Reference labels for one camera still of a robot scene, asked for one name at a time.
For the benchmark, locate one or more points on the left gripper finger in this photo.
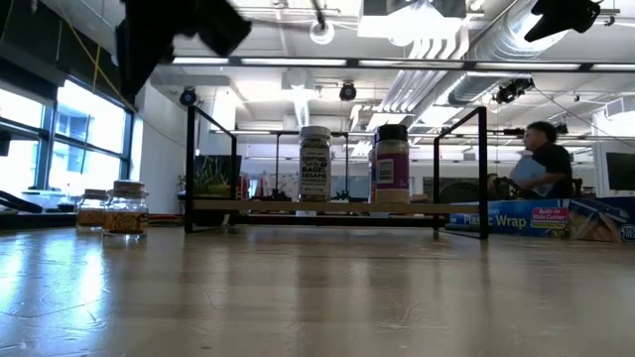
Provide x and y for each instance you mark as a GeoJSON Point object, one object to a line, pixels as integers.
{"type": "Point", "coordinates": [141, 72]}

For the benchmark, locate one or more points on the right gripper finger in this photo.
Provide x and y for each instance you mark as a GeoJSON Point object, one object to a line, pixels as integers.
{"type": "Point", "coordinates": [541, 30]}

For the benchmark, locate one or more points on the small brown lid glass jar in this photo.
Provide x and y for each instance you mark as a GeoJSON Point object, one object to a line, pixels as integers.
{"type": "Point", "coordinates": [90, 218]}
{"type": "Point", "coordinates": [126, 220]}

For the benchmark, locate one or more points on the white lid bagel seasoning jar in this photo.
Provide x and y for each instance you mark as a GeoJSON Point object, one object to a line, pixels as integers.
{"type": "Point", "coordinates": [315, 173]}

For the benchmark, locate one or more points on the black round ceiling speaker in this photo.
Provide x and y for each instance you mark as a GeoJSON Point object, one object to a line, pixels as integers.
{"type": "Point", "coordinates": [347, 91]}
{"type": "Point", "coordinates": [187, 96]}

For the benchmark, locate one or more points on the black ceiling spotlight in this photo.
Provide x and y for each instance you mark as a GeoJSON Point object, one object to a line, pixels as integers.
{"type": "Point", "coordinates": [513, 89]}

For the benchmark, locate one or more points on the white ceiling air unit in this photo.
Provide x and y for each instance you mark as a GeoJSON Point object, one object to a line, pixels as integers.
{"type": "Point", "coordinates": [412, 25]}

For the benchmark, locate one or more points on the potted succulent plant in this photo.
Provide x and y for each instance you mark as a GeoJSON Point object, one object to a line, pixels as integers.
{"type": "Point", "coordinates": [211, 181]}

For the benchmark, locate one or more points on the pale paper sheets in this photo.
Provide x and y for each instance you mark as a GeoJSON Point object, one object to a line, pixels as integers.
{"type": "Point", "coordinates": [528, 171]}

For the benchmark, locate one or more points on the black beam with light strips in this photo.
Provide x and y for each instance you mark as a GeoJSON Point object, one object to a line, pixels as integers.
{"type": "Point", "coordinates": [297, 62]}

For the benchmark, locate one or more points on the dark computer monitor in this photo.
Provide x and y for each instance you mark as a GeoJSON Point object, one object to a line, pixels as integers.
{"type": "Point", "coordinates": [620, 171]}

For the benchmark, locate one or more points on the blue plastic wrap box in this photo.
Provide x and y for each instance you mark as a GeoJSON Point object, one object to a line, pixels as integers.
{"type": "Point", "coordinates": [496, 218]}

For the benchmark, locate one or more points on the wooden shelf black metal frame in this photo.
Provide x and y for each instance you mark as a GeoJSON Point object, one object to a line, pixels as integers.
{"type": "Point", "coordinates": [248, 205]}

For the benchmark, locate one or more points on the black table rig frame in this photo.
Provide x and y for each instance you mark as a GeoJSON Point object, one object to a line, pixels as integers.
{"type": "Point", "coordinates": [49, 220]}

